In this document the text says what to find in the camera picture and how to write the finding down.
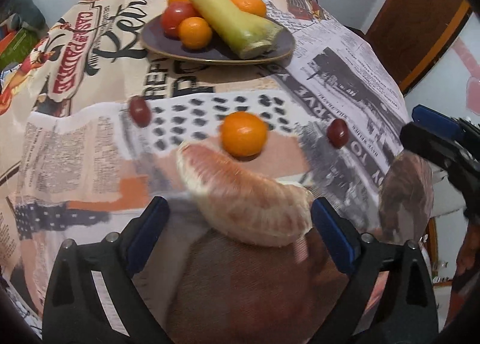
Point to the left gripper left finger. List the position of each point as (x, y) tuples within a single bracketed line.
[(73, 312)]

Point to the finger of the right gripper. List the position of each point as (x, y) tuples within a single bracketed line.
[(437, 123), (444, 153)]

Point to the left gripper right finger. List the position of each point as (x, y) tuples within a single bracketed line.
[(406, 311)]

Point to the dark red grape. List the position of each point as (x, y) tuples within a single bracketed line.
[(338, 133), (139, 111)]

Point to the peeled pomelo segment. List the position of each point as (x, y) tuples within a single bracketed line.
[(241, 204)]

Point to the small mandarin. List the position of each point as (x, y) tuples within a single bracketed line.
[(243, 134), (195, 33)]

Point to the large orange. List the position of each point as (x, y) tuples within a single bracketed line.
[(256, 7)]

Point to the red tomato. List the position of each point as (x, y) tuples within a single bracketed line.
[(173, 15)]

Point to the person's hand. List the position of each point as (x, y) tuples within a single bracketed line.
[(467, 253)]

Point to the brown wooden door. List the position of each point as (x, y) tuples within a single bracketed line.
[(410, 36)]

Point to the green patterned box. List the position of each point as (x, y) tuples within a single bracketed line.
[(16, 46)]

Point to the dark purple plate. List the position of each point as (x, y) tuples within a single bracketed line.
[(217, 53)]

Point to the grey plush pillow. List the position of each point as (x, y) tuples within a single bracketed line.
[(23, 14)]

